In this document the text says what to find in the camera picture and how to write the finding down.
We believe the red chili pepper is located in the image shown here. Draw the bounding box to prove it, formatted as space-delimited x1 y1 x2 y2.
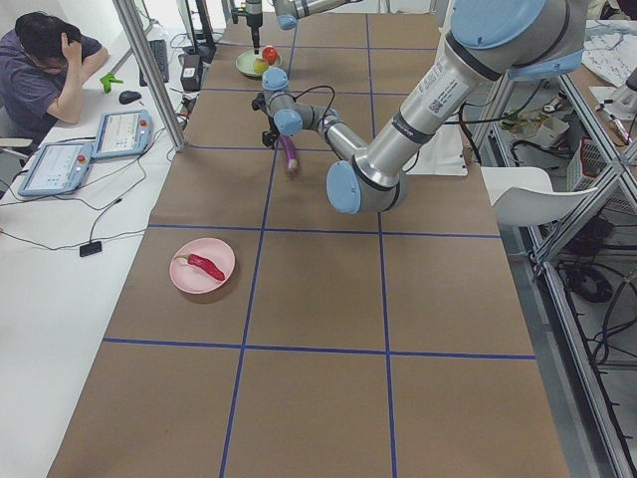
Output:
174 254 226 282

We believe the white plastic basket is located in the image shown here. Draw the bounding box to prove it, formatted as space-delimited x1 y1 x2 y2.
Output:
566 137 612 191

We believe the black keyboard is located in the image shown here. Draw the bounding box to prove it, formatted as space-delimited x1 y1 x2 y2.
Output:
148 39 169 84

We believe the small black desk device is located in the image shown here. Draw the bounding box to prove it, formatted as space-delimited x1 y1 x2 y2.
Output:
79 241 103 258

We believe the yellow pink peach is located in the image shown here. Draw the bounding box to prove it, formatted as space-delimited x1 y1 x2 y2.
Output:
253 58 270 76

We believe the green toy object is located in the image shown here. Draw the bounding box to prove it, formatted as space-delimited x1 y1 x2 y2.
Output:
100 72 123 94

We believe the far teach pendant tablet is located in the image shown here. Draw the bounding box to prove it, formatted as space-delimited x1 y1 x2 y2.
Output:
93 110 153 159

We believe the purple eggplant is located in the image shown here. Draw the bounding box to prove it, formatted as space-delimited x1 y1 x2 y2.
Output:
279 135 300 177

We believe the seated person dark shirt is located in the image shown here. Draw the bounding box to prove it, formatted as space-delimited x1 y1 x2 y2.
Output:
1 12 109 143

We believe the black computer mouse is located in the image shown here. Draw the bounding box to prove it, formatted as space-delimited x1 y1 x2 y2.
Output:
118 91 141 105

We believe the teach pendant tablet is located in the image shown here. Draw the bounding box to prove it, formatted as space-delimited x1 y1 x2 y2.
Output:
18 141 94 197
93 110 153 159

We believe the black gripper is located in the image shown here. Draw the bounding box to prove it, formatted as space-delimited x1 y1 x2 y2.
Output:
251 93 280 148
231 0 263 55

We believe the white chair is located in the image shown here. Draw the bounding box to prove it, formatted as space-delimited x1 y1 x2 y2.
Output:
481 166 598 227

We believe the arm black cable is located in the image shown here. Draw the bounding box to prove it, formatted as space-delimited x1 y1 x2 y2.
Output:
293 85 344 130

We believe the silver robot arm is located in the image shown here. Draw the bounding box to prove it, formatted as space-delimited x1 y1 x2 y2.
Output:
230 0 351 54
252 0 588 214

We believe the near teach pendant tablet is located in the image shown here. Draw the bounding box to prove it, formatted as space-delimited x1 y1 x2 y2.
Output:
18 141 94 197

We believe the aluminium frame post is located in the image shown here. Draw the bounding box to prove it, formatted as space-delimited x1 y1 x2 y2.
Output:
112 0 186 152

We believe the green plate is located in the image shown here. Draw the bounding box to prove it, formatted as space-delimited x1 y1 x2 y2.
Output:
235 50 282 78

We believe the pink plate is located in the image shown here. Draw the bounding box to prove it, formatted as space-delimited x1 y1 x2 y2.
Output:
168 238 235 294

